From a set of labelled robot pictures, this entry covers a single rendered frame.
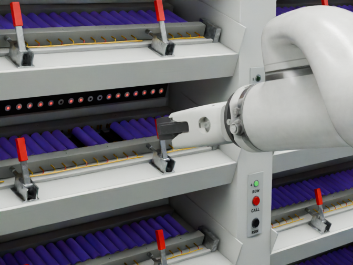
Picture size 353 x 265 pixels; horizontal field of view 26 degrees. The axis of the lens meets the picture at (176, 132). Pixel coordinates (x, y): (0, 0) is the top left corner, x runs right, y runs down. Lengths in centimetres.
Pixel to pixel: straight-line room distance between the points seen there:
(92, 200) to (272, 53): 48
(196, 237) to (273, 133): 63
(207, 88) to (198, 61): 14
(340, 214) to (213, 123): 87
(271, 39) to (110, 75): 42
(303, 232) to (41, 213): 66
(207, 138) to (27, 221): 36
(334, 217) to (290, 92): 91
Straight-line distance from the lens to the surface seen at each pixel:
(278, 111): 86
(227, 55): 136
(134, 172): 129
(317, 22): 79
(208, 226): 150
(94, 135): 134
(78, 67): 116
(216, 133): 93
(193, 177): 135
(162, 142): 131
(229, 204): 145
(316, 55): 76
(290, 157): 153
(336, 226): 171
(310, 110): 83
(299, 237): 162
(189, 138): 96
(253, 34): 140
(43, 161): 123
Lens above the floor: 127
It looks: 11 degrees down
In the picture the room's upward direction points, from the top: straight up
